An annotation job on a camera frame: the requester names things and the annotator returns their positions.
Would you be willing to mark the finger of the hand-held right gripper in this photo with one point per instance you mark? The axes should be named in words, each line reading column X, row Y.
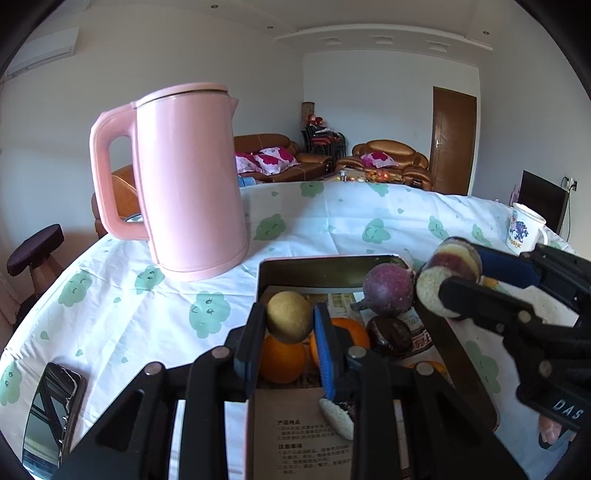
column 485, row 300
column 508, row 265

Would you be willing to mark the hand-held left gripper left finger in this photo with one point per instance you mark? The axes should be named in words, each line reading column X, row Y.
column 244, row 355

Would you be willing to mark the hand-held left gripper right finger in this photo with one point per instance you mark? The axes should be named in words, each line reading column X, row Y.
column 326, row 357

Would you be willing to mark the passion fruit half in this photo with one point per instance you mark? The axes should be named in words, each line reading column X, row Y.
column 455, row 258
column 337, row 417

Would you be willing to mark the yellow round fruit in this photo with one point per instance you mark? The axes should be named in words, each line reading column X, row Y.
column 288, row 316

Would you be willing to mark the dark brown passion fruit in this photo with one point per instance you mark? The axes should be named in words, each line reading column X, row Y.
column 390, row 337

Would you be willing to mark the cardboard fruit box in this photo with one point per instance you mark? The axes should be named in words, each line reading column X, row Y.
column 314, row 274

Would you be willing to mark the person's right hand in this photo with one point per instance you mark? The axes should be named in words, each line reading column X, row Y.
column 550, row 430

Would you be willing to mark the white printed mug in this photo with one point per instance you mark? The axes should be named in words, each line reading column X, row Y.
column 524, row 230

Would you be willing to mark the black television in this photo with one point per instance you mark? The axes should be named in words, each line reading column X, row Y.
column 538, row 194

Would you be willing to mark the printed paper lining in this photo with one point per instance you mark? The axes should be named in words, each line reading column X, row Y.
column 295, row 438

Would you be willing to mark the purple whole passion fruit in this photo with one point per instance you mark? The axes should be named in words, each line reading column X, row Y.
column 388, row 288

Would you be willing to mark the cloud print tablecloth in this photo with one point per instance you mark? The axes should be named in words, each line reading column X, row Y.
column 323, row 221

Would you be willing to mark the brown wooden door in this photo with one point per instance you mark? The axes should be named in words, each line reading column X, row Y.
column 455, row 138

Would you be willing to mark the brown leather armchair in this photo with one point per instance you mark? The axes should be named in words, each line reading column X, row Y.
column 406, row 157

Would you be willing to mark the pink floral pillow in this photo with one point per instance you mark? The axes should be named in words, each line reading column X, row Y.
column 277, row 159
column 378, row 160
column 244, row 164

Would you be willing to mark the cluttered coffee table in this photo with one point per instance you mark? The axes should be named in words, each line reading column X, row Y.
column 364, row 175

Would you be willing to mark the blue clothes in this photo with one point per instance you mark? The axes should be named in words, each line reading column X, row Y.
column 247, row 181

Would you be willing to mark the pink electric kettle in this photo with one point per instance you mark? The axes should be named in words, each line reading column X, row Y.
column 184, row 184

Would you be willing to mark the brown leather sofa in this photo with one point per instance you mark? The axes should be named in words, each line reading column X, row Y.
column 304, row 159

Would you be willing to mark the brown leather chair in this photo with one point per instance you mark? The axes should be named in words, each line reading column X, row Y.
column 122, row 194

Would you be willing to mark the black smartphone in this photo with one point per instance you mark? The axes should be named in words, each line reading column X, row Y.
column 51, row 415

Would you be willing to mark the stacked dark chairs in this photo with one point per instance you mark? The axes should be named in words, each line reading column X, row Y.
column 323, row 143

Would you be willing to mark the dark purple stool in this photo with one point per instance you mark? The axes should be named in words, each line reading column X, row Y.
column 34, row 240

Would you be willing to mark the red flower decoration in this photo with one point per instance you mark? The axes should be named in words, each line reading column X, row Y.
column 314, row 117

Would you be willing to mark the white air conditioner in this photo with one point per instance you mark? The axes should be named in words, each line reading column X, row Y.
column 41, row 51

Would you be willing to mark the wall power socket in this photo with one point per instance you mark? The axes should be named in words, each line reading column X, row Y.
column 569, row 183

